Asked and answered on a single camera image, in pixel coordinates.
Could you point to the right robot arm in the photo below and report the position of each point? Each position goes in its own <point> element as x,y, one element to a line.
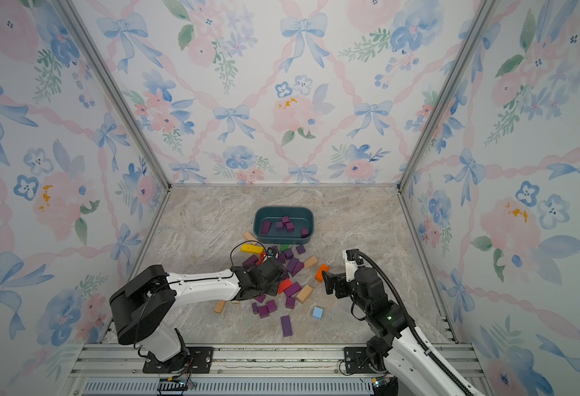
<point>398,347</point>

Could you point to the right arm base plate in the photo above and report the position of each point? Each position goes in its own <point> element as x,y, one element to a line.
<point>360,360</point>

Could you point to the natural wood brick near bin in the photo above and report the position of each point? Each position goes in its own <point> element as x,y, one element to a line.
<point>248,236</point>

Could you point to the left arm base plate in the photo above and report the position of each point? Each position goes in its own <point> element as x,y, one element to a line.
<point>196,360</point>

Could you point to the orange brick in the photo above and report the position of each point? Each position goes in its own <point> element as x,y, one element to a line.
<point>319,274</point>

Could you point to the teal plastic storage bin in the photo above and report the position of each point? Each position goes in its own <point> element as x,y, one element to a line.
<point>301,217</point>

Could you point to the purple long brick front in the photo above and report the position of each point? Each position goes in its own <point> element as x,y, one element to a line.
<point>286,326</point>

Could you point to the purple brick beside red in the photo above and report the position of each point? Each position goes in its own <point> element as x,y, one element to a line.
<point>292,290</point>

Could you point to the light blue cube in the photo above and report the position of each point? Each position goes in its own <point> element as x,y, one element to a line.
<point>318,313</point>

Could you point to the natural wood brick lower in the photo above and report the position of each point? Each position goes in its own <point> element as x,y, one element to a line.
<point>304,294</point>

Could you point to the purple triangle brick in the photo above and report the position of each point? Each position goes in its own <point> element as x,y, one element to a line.
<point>292,265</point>

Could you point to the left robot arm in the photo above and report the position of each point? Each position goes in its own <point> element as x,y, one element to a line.
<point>140,306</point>

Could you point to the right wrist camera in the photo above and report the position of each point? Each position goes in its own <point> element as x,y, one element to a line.
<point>350,262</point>

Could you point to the aluminium front rail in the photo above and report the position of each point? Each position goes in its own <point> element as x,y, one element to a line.
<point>243,369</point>

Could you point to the purple brick far left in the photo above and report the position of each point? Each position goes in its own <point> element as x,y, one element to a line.
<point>266,227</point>

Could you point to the natural wood long brick left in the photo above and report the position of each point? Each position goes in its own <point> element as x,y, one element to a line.
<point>220,306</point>

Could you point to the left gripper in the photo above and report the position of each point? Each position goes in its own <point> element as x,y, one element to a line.
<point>275,288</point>

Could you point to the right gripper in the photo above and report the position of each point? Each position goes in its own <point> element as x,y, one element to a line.
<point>337,279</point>

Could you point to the red rectangular brick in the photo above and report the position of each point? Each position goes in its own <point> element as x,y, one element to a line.
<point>284,286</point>

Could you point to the natural wood brick right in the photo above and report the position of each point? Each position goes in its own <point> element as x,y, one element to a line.
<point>311,262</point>

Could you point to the yellow long brick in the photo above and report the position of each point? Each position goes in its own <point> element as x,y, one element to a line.
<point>252,249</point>

